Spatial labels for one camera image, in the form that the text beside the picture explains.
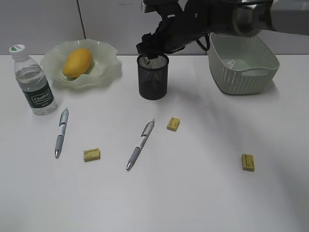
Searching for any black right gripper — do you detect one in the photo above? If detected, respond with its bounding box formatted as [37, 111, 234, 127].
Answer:
[136, 0, 212, 58]

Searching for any yellow mango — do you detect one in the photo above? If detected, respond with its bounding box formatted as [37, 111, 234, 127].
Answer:
[62, 48, 93, 78]

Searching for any white waste paper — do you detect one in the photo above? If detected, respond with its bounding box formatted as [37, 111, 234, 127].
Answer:
[226, 60, 238, 70]

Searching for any blue grey ballpoint pen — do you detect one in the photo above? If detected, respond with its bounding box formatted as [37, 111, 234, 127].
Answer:
[55, 108, 69, 159]

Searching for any clear plastic water bottle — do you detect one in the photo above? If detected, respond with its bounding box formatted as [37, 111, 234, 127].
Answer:
[9, 44, 57, 115]

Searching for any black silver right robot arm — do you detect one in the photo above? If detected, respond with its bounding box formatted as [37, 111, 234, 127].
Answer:
[136, 0, 309, 59]

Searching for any black mesh pen holder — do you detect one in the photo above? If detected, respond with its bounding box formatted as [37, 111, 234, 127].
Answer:
[137, 54, 169, 101]

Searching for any pale green wavy glass plate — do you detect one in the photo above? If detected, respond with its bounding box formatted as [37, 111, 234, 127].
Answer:
[41, 39, 123, 92]

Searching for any grey white ballpoint pen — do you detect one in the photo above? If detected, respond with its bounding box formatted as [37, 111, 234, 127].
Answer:
[126, 119, 155, 171]

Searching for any yellow eraser middle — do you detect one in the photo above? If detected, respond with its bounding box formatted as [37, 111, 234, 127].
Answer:
[167, 117, 180, 131]

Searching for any yellow eraser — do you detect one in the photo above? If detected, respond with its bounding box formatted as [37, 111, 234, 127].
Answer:
[241, 154, 255, 172]
[84, 148, 100, 162]
[167, 117, 180, 131]

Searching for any pale green plastic basket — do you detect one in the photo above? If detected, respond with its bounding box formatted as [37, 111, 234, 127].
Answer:
[208, 33, 280, 95]

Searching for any yellow eraser left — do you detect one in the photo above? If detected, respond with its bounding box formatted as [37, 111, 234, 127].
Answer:
[84, 148, 100, 162]

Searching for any yellow eraser right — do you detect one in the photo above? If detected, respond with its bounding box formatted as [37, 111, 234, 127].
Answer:
[241, 154, 255, 172]

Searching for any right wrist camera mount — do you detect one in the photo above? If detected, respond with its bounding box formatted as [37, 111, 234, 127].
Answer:
[141, 0, 178, 13]

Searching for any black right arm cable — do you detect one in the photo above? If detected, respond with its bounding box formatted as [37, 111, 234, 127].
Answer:
[195, 33, 210, 52]

